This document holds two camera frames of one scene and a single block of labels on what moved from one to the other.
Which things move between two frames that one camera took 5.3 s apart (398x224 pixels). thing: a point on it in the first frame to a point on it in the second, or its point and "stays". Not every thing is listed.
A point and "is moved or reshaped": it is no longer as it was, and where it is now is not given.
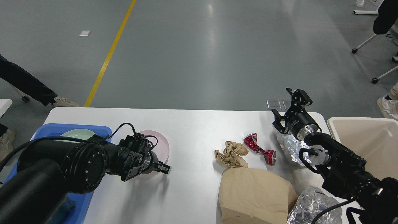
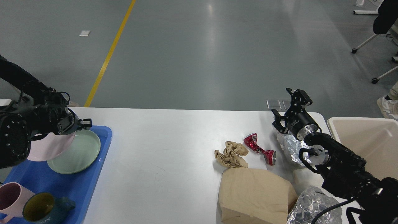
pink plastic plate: x=162 y=148 is moved or reshaped
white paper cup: x=304 y=177 stays
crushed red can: x=270 y=156 stays
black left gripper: x=151 y=163 to x=68 y=123
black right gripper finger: x=300 y=100 stays
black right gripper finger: x=277 y=124 stays
